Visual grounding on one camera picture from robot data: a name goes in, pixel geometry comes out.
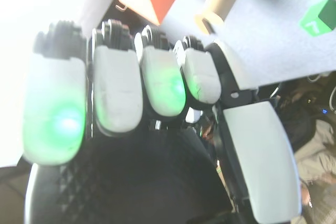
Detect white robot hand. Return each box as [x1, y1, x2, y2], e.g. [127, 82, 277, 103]
[22, 19, 302, 224]

